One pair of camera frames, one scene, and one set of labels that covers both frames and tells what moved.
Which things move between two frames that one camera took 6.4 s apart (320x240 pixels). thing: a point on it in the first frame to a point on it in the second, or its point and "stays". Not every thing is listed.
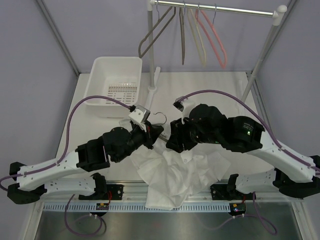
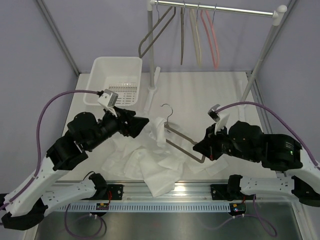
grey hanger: (159, 124) to (182, 135)
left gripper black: (150, 138) to (133, 128)
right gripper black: (178, 135) to (208, 146)
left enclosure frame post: (58, 36) stays
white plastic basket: (118, 77) stays
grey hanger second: (182, 17) stays
